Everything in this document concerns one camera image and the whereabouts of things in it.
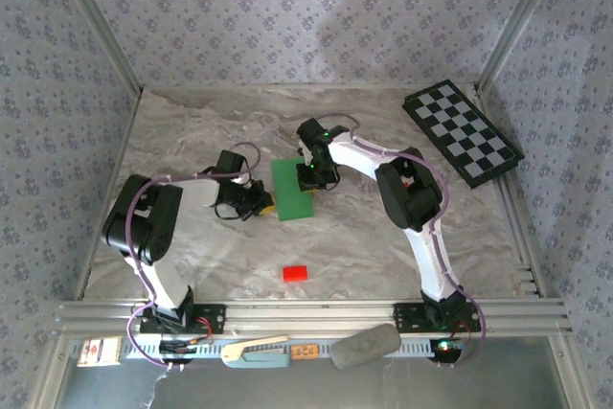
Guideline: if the green paper sheet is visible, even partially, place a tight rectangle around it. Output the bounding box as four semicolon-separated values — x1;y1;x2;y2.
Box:
270;156;316;223

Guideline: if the small red brick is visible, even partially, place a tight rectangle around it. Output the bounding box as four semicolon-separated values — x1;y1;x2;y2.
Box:
282;264;309;283

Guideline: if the beige wooden tool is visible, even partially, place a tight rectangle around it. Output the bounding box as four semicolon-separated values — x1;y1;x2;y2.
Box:
220;334;290;362

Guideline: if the black grey checkerboard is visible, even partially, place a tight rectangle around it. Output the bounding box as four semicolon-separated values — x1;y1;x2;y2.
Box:
400;79;526;190

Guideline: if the orange tag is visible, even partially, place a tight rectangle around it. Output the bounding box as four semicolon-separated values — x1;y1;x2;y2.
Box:
290;343;320;361

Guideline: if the blue-grey flat tool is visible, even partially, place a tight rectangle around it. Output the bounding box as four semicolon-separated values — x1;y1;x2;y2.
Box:
222;350;291;370

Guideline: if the grey felt pouch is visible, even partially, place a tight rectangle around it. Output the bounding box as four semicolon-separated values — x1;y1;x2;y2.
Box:
330;323;402;371

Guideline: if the small box with red print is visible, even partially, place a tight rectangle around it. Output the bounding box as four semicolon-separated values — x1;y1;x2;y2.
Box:
76;336;122;368

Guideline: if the right gripper thin black cable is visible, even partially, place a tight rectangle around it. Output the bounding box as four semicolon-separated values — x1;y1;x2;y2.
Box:
313;167;342;193

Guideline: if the gripper thin black cable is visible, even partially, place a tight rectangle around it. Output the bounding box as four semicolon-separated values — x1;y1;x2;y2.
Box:
213;200;256;222
313;167;342;193

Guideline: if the left gripper thin black cable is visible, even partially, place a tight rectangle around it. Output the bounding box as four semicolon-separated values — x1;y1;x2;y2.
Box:
213;200;256;222

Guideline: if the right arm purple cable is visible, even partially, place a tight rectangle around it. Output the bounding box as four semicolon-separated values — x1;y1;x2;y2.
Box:
315;112;488;373

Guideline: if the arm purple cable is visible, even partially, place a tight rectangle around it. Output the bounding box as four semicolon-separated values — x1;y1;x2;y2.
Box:
315;112;488;373
125;141;262;373

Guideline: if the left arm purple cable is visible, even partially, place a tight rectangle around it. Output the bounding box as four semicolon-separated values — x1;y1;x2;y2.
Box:
125;141;262;373

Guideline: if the aluminium frame rail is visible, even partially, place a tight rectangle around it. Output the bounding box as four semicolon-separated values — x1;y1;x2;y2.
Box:
55;298;574;337

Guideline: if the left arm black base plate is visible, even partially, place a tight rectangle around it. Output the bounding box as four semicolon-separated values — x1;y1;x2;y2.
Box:
138;303;227;335

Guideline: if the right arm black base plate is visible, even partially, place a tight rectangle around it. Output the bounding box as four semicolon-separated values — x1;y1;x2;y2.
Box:
393;302;482;333

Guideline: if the grey slotted cable duct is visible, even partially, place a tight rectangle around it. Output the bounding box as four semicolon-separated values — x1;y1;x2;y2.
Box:
119;336;468;360

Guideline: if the aluminium frame post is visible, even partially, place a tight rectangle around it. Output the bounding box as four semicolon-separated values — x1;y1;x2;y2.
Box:
47;0;145;93
476;0;571;90

